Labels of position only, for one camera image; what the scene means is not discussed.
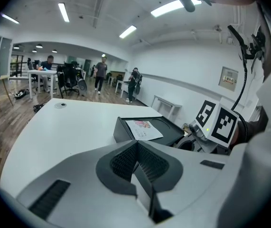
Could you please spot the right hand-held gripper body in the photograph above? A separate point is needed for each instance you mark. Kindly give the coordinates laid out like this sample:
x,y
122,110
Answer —
x,y
223,127

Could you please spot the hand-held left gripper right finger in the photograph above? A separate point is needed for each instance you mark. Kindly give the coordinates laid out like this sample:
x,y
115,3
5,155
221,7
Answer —
x,y
197,182

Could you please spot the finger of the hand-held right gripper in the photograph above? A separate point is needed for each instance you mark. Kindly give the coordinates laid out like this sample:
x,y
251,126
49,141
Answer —
x,y
184,141

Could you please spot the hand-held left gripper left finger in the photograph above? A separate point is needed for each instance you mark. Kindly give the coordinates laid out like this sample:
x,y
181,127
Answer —
x,y
78,186

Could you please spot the white pink-print packet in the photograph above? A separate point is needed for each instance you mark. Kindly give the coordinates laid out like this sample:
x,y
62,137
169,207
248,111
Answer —
x,y
144,132

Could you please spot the black drawer box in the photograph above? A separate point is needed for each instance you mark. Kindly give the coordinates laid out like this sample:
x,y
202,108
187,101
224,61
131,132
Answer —
x,y
121,132

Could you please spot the person's right forearm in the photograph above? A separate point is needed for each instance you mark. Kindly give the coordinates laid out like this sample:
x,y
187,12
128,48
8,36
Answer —
x,y
254,129

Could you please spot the white desk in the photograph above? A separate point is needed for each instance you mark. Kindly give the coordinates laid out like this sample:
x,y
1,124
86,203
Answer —
x,y
41,72
166,101
121,81

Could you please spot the grey-backed office chair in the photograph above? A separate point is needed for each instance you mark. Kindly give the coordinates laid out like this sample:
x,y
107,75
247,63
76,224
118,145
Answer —
x,y
82,84

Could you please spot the black office chair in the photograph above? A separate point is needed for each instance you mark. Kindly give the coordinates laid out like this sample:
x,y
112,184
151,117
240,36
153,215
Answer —
x,y
67,77

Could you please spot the ceiling light panel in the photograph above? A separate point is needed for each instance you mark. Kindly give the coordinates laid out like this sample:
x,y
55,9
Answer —
x,y
9,18
63,12
171,7
127,31

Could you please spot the grey wall panel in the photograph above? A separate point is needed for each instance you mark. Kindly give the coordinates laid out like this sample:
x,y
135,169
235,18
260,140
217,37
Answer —
x,y
227,78

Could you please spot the black camera rig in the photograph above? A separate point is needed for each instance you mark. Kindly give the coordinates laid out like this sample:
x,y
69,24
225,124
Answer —
x,y
256,44

